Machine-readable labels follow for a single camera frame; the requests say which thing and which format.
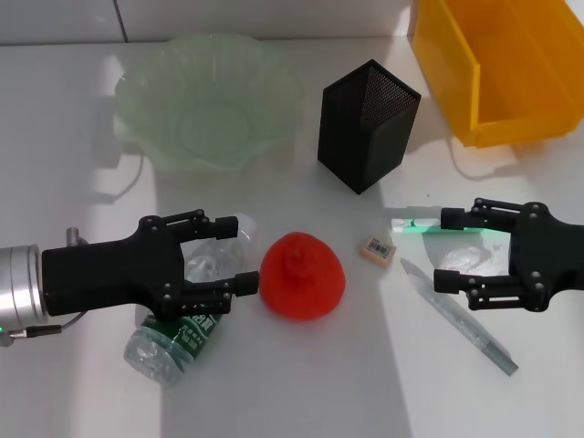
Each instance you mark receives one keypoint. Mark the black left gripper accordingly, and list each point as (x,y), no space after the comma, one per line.
(105,278)

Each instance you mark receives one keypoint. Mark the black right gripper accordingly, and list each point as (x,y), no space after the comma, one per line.
(547,255)

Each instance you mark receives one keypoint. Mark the white paper ball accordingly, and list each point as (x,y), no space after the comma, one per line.
(461,257)

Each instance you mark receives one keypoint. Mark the green pen white cap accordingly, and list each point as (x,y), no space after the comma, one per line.
(424,223)

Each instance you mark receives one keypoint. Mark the red-orange fruit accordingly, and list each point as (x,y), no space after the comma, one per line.
(301,283)

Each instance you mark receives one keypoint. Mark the beige eraser with barcode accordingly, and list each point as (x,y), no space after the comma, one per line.
(378,248)

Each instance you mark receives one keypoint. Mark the water bottle green label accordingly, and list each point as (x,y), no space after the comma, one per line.
(155,353)

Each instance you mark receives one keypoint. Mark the green glass fruit plate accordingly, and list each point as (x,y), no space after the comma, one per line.
(214,132)

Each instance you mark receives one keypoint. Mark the black mesh pen holder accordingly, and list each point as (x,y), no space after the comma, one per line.
(347,137)

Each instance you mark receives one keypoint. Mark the yellow plastic bin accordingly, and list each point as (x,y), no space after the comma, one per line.
(524,68)

